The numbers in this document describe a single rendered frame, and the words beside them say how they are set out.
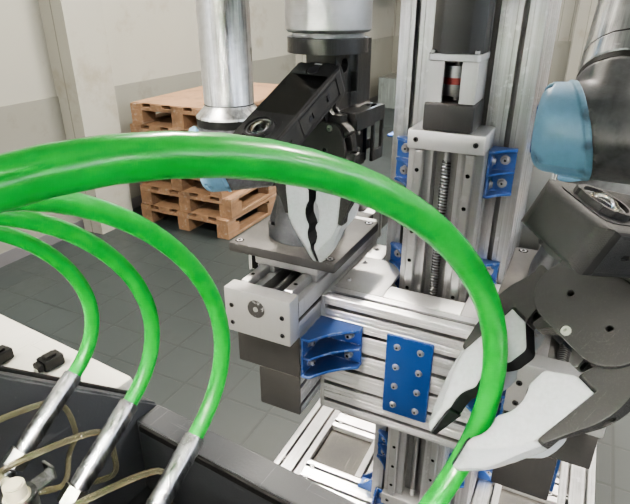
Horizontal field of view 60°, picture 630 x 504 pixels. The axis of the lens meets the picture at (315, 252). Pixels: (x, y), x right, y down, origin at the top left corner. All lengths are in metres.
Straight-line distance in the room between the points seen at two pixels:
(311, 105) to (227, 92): 0.50
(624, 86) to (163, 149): 0.39
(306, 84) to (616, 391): 0.31
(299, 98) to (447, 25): 0.54
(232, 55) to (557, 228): 0.73
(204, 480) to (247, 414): 1.46
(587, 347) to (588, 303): 0.03
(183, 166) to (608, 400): 0.25
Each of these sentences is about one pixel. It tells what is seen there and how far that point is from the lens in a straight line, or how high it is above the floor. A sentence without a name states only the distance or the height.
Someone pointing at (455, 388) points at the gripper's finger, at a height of 1.24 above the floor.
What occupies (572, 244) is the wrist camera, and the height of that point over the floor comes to 1.36.
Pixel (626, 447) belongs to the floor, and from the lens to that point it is 2.36.
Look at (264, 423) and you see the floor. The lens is 2.17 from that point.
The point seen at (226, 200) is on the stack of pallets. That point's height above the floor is 0.27.
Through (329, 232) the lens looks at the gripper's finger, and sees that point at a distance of 0.52.
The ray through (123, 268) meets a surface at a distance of 0.48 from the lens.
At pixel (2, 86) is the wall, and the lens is 3.65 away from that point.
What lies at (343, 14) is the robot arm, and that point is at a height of 1.45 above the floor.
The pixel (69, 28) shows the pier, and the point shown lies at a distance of 3.71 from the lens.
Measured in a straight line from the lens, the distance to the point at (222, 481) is 0.73.
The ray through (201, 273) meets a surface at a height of 1.27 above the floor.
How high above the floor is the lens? 1.46
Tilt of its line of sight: 25 degrees down
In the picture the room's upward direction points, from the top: straight up
